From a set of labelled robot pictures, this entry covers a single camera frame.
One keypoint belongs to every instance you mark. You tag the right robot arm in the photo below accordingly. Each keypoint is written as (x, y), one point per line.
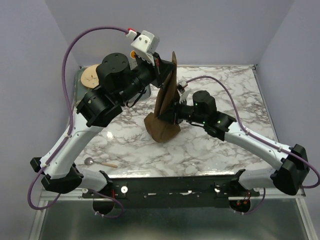
(287, 165)

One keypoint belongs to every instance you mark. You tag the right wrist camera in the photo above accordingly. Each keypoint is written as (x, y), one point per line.
(184, 91)

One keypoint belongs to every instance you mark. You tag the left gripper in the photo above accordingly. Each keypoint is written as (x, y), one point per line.
(162, 69)

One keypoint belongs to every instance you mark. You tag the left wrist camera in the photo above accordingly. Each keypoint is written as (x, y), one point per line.
(143, 43)

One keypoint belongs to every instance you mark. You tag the brown cloth napkin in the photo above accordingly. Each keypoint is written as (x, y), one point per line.
(160, 130)

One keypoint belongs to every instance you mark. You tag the floral green tray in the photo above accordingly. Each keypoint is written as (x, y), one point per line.
(81, 90)

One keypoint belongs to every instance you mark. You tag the spoon with wooden handle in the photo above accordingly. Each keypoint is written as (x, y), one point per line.
(89, 161)

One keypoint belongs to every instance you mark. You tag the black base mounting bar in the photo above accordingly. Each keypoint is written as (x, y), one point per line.
(178, 192)

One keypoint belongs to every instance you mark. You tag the beige floral plate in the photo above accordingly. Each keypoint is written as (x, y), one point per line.
(89, 77)

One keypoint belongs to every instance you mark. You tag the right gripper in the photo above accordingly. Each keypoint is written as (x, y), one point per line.
(172, 115)

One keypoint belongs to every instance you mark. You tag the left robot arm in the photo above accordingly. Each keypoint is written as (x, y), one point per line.
(117, 84)

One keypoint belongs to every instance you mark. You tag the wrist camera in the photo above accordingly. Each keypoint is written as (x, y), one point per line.
(184, 91)
(143, 43)

